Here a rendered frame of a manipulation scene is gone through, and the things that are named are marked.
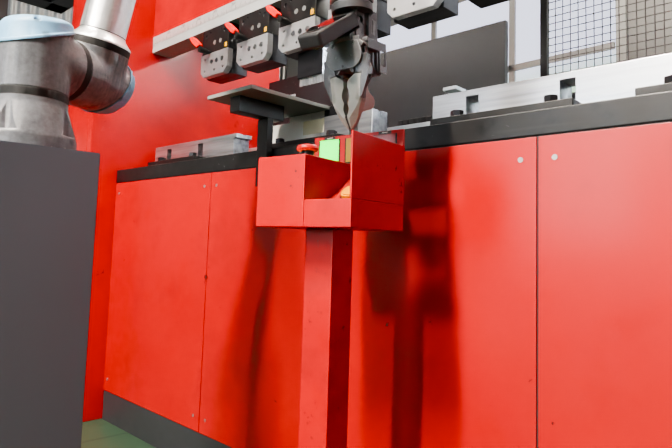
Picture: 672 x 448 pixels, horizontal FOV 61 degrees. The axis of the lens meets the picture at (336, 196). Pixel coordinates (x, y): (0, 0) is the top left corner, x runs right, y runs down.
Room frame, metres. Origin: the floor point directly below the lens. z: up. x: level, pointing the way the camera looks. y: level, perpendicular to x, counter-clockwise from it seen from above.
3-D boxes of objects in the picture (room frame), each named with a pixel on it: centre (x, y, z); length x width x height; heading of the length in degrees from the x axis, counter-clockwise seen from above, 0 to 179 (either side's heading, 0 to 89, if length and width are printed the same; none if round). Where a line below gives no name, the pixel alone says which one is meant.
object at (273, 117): (1.42, 0.21, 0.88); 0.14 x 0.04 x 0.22; 136
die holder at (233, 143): (1.94, 0.48, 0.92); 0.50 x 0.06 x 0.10; 46
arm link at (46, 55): (0.96, 0.52, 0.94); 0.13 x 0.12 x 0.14; 163
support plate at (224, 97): (1.45, 0.18, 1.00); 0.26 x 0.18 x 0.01; 136
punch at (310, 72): (1.56, 0.08, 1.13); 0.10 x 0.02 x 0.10; 46
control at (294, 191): (0.98, 0.01, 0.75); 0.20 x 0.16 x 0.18; 53
